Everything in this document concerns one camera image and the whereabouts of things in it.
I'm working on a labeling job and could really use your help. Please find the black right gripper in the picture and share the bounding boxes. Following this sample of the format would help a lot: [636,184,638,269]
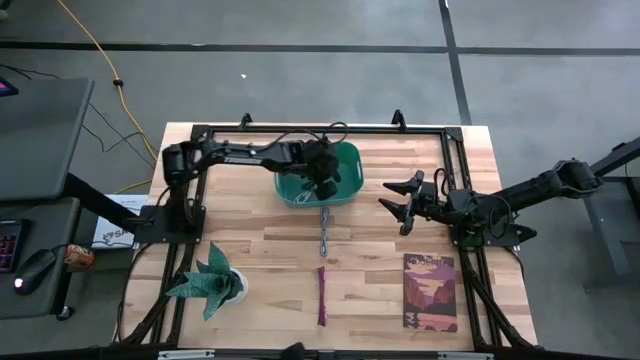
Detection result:
[378,170,451,237]

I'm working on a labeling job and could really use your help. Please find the grey white braided USB-C cable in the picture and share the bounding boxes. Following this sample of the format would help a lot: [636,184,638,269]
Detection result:
[318,205,331,258]

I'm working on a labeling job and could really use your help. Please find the magenta braided USB-C cable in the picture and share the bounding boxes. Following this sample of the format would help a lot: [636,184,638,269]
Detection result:
[315,265,329,328]

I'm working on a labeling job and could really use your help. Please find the teal plastic bin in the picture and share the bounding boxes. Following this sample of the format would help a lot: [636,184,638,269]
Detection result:
[273,141,365,209]

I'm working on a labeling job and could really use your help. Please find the illustrated landscape cover notebook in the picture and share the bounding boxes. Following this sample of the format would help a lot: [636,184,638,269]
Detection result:
[402,252,459,334]

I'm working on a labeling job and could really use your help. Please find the green plant in white pot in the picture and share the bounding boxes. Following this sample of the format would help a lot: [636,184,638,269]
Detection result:
[164,241,250,322]

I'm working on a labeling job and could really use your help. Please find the silver aluminium bar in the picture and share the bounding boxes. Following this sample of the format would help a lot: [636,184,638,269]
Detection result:
[437,351,495,360]
[157,349,216,360]

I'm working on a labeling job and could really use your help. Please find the black metal stand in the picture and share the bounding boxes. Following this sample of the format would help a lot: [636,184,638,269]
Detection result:
[582,135,640,291]

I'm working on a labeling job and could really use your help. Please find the white printed paper sheet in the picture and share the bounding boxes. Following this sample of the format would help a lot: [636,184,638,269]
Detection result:
[91,193,151,250]

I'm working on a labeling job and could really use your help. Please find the orange snack packet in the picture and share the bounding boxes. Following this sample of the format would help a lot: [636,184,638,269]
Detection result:
[63,243,96,274]

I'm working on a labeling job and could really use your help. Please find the grey top desk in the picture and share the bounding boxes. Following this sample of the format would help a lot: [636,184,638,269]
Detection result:
[0,196,82,321]
[0,76,151,236]

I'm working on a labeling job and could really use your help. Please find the black computer mouse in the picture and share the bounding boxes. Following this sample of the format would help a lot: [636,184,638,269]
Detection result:
[13,248,58,297]

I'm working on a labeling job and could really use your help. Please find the black keyboard with red keys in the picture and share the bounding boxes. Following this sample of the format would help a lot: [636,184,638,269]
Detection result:
[0,218,25,275]

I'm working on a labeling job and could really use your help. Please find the black table-level camera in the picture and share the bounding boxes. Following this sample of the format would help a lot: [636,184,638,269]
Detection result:
[279,341,307,360]

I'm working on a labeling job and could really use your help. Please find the yellow extension cable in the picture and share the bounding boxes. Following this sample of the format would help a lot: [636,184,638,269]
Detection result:
[55,0,160,195]

